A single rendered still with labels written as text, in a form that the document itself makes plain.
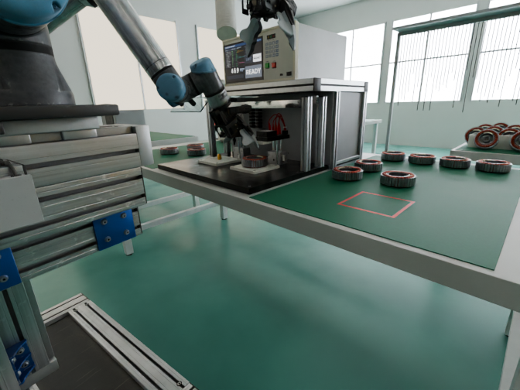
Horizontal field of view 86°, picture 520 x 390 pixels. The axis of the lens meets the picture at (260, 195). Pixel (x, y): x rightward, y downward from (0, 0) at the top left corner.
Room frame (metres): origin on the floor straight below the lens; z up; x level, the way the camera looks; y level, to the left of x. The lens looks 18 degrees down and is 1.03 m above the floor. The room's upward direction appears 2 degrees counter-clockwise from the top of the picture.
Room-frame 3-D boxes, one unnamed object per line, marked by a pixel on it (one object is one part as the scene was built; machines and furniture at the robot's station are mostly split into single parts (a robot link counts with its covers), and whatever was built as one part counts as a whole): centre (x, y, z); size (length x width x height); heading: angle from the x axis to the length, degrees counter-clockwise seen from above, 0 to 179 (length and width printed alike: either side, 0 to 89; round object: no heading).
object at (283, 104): (1.33, 0.03, 1.03); 0.62 x 0.01 x 0.03; 45
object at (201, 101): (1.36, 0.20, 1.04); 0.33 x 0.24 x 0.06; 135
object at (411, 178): (0.94, -0.48, 0.77); 0.11 x 0.11 x 0.04
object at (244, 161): (1.17, 0.02, 0.80); 0.11 x 0.11 x 0.04
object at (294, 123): (1.43, -0.08, 0.92); 0.66 x 0.01 x 0.30; 45
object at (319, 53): (1.47, -0.13, 1.22); 0.44 x 0.39 x 0.20; 45
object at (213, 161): (1.34, 0.19, 0.78); 0.15 x 0.15 x 0.01; 45
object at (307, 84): (1.48, -0.12, 1.09); 0.68 x 0.44 x 0.05; 45
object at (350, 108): (1.31, -0.41, 0.91); 0.28 x 0.03 x 0.32; 135
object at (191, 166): (1.27, 0.09, 0.76); 0.64 x 0.47 x 0.02; 45
